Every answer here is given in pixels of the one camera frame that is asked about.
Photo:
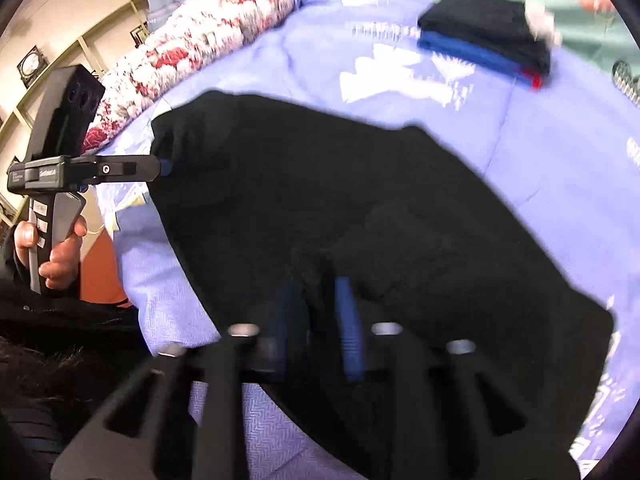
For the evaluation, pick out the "folded black pants grey waistband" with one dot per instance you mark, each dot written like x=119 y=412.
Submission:
x=480 y=20

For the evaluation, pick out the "floral pillow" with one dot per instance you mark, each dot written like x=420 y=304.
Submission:
x=200 y=35

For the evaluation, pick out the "person's left forearm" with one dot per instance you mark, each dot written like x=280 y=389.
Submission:
x=50 y=312

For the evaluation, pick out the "person's left hand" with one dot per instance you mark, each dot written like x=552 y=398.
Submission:
x=62 y=260

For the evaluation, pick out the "purple printed bed sheet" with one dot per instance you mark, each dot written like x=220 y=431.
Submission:
x=550 y=135

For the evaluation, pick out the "person's dark clothing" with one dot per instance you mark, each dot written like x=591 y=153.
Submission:
x=45 y=400

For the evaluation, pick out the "small framed picture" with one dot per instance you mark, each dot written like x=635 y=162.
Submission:
x=32 y=65

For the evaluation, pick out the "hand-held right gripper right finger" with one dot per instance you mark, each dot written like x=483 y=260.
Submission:
x=350 y=330

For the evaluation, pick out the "folded blue red garment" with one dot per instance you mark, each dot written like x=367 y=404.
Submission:
x=465 y=49

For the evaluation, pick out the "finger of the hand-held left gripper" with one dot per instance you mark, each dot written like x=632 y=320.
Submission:
x=125 y=167

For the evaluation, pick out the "cream wall shelf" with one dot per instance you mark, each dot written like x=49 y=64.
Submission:
x=75 y=45

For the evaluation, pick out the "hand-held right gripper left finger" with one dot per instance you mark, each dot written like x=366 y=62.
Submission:
x=287 y=322

